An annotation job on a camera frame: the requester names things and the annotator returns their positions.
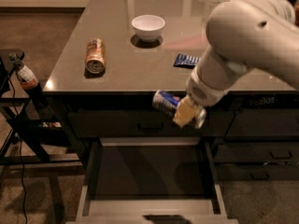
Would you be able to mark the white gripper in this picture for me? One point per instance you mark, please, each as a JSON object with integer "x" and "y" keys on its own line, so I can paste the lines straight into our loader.
{"x": 204, "y": 92}

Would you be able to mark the dark cola bottle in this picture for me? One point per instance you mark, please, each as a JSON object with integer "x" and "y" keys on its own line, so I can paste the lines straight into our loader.
{"x": 29, "y": 82}

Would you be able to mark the open middle drawer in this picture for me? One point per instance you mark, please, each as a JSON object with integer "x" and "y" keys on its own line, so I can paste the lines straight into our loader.
{"x": 136, "y": 182}

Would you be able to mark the blue silver redbull can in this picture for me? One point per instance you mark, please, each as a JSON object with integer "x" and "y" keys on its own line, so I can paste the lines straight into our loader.
{"x": 168, "y": 103}

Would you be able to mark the orange soda can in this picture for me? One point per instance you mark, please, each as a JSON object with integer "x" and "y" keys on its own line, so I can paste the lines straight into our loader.
{"x": 95, "y": 56}

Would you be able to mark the white ceramic bowl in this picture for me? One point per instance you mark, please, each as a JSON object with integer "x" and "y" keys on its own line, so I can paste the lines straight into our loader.
{"x": 148, "y": 27}

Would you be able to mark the closed top drawer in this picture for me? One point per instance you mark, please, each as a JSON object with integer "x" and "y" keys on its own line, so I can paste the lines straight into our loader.
{"x": 142, "y": 123}

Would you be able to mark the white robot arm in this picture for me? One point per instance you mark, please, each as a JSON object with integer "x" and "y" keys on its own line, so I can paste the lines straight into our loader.
{"x": 241, "y": 35}

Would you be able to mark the blue snack packet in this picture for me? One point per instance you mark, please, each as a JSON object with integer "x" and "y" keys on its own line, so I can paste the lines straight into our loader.
{"x": 186, "y": 61}

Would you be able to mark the dark side table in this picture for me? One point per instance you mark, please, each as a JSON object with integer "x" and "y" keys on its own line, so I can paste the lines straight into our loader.
{"x": 26, "y": 125}

